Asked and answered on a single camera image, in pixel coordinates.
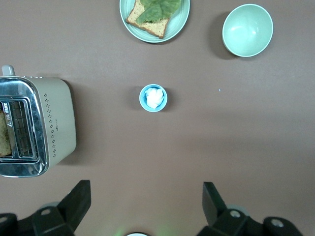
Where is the beige and chrome toaster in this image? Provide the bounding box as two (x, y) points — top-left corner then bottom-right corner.
(0, 64), (77, 178)

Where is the brown bread slice in toaster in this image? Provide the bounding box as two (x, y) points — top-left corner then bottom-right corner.
(0, 110), (12, 158)

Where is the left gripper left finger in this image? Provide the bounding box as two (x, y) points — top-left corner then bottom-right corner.
(0, 180), (92, 236)

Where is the green lettuce leaf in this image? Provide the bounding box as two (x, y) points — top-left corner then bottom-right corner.
(135, 0), (183, 25)

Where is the blue cup holding tissue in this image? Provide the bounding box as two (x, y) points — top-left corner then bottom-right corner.
(139, 84), (168, 113)

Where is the crumpled white tissue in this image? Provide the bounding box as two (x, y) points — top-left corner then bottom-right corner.
(144, 88), (165, 109)

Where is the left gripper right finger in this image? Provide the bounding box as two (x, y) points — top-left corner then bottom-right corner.
(196, 181), (304, 236)

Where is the toast slice under lettuce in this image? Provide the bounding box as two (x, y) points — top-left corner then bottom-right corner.
(126, 0), (170, 39)

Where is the pale green plate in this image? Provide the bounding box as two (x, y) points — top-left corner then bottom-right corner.
(119, 0), (191, 44)

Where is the pale green bowl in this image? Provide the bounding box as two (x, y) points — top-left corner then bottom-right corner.
(221, 3), (274, 58)

